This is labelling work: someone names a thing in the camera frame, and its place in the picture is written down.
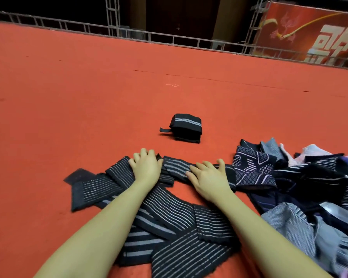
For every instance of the person's left hand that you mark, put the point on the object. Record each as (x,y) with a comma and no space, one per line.
(146,168)

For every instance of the person's right hand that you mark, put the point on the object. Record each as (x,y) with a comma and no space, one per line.
(212,181)

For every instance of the pile of black striped bands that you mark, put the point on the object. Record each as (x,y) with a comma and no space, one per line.
(93,188)

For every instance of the person's right forearm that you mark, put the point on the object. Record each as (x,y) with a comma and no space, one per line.
(272,243)

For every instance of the person's left forearm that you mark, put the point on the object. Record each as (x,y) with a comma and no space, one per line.
(93,240)

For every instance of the heap of dark patterned socks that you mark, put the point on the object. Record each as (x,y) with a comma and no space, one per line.
(296,182)

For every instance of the dark brown door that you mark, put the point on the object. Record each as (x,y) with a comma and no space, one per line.
(180,17)

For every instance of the grey metal truss tower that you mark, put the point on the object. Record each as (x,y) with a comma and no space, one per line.
(113,14)
(256,23)

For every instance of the red banner with white print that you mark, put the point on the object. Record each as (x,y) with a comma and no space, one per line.
(278,31)

